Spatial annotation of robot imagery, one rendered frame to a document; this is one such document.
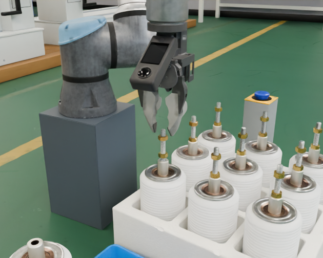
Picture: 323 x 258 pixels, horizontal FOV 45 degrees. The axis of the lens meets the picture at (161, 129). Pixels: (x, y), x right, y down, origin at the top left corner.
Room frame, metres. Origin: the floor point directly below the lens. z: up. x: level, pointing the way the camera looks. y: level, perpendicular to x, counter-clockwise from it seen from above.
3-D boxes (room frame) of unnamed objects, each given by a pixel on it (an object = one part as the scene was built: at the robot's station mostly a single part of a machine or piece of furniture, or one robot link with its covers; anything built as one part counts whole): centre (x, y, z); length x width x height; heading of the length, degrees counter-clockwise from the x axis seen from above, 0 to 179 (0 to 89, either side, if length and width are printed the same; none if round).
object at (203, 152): (0.80, -0.07, 0.25); 0.08 x 0.08 x 0.01
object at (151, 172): (0.71, 0.00, 0.25); 0.08 x 0.08 x 0.01
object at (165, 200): (0.71, 0.00, 0.16); 0.10 x 0.10 x 0.18
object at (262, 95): (1.02, -0.27, 0.32); 0.04 x 0.04 x 0.02
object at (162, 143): (0.71, 0.00, 0.31); 0.01 x 0.01 x 0.08
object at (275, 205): (0.57, -0.20, 0.26); 0.02 x 0.02 x 0.03
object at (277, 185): (0.57, -0.20, 0.30); 0.01 x 0.01 x 0.08
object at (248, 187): (0.74, -0.17, 0.16); 0.10 x 0.10 x 0.18
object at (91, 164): (0.97, 0.19, 0.15); 0.18 x 0.18 x 0.30; 62
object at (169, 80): (0.73, -0.01, 0.49); 0.09 x 0.08 x 0.12; 153
